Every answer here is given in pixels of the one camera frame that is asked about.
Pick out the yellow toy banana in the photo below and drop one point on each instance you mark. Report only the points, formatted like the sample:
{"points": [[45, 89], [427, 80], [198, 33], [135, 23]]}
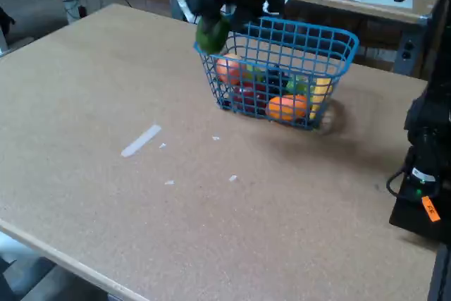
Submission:
{"points": [[321, 93]]}

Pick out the black object at room edge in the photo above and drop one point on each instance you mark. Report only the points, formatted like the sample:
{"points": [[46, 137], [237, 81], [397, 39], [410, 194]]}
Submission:
{"points": [[5, 22]]}

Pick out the long white tape strip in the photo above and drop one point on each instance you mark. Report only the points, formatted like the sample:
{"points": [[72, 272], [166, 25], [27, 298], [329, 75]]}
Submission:
{"points": [[141, 140]]}

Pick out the bright green leafy toy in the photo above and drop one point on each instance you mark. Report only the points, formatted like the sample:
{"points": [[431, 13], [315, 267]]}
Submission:
{"points": [[299, 86]]}

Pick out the round green toy fruit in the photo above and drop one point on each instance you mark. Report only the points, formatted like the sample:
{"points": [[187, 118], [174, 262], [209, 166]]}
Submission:
{"points": [[211, 36]]}

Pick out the grey power outlet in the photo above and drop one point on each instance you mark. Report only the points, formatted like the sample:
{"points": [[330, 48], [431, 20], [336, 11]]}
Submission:
{"points": [[407, 50]]}

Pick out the black power plug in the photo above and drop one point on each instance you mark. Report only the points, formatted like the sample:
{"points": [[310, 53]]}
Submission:
{"points": [[82, 11]]}

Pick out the light green toy fruit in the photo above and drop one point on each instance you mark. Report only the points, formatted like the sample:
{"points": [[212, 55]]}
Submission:
{"points": [[254, 73]]}

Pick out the wooden workbench with grey leg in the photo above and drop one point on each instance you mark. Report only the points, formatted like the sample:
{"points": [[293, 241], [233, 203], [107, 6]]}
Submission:
{"points": [[352, 6]]}

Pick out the black toy grapes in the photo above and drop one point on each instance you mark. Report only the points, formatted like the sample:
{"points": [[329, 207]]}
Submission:
{"points": [[276, 76]]}

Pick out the red orange round toy fruit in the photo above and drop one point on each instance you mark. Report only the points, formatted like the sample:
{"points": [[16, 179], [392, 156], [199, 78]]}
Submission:
{"points": [[229, 68]]}

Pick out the dark red toy fruit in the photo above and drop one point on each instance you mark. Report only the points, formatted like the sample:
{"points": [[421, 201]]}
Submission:
{"points": [[248, 98]]}

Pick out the orange label tag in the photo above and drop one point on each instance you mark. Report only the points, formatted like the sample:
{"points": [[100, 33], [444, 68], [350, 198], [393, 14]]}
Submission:
{"points": [[431, 208]]}

